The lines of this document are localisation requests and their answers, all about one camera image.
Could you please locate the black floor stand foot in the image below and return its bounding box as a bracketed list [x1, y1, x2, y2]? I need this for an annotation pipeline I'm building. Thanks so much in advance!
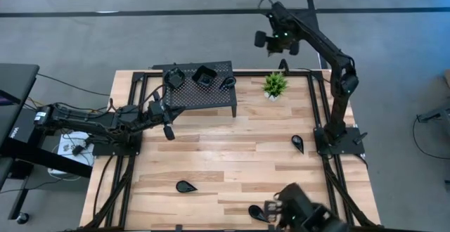
[416, 104, 450, 124]

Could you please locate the white printed box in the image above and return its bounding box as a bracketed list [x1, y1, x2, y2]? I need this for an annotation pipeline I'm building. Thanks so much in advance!
[47, 130, 96, 182]

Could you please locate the green plant in white pot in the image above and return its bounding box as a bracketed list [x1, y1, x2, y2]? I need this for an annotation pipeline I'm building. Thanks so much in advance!
[262, 70, 289, 103]

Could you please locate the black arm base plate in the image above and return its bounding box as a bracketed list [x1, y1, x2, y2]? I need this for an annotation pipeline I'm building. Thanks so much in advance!
[91, 131, 143, 157]
[314, 125, 366, 155]

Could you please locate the black standing desk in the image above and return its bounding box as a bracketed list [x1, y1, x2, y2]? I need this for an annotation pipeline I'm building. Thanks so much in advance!
[0, 63, 94, 222]

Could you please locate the black floor cable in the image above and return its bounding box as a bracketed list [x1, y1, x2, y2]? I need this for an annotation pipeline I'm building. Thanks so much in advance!
[411, 116, 450, 161]
[37, 72, 112, 98]

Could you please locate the black perforated metal shelf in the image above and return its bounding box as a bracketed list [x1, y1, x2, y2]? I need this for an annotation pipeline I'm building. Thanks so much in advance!
[150, 60, 238, 119]

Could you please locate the black teardrop mini plate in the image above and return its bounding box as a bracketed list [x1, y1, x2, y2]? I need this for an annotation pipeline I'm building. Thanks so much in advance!
[219, 76, 238, 91]
[175, 180, 198, 194]
[247, 204, 271, 224]
[290, 134, 305, 155]

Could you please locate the black caster wheel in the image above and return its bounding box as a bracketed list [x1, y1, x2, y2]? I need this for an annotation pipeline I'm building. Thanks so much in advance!
[15, 211, 31, 225]

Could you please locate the black aluminium table frame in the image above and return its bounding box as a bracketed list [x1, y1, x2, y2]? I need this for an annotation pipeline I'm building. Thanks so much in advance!
[81, 69, 383, 232]

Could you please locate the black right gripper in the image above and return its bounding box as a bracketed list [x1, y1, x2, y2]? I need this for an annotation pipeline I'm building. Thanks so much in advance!
[254, 30, 300, 58]

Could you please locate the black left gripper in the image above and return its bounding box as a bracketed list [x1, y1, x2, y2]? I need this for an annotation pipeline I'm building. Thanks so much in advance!
[147, 91, 186, 141]

